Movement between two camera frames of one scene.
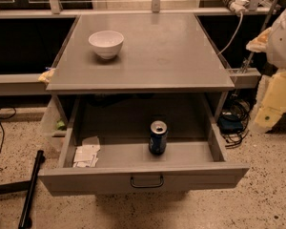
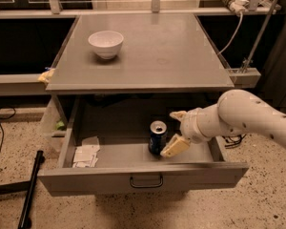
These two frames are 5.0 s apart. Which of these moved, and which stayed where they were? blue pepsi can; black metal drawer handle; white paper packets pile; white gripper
Moved: white gripper
Stayed: blue pepsi can; black metal drawer handle; white paper packets pile
